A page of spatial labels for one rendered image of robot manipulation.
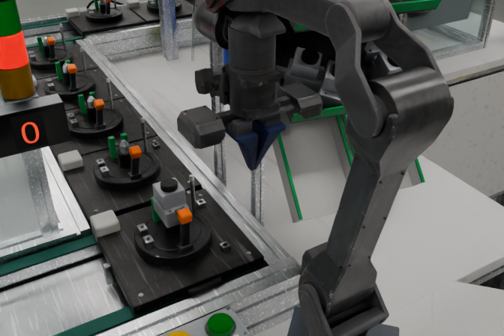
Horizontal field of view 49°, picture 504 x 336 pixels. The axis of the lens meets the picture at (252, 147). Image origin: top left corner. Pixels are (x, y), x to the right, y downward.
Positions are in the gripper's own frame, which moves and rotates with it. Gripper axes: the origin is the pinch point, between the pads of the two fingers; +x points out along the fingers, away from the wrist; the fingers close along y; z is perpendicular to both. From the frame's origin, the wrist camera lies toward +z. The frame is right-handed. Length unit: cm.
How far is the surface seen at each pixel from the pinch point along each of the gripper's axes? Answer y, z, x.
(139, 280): 14.1, 13.1, 28.5
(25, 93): 23.3, 29.2, -1.3
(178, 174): -4.1, 39.3, 28.4
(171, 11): -39, 127, 21
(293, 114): -15.0, 12.4, 4.5
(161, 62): -34, 126, 39
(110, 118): 2, 68, 26
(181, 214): 5.6, 13.3, 18.0
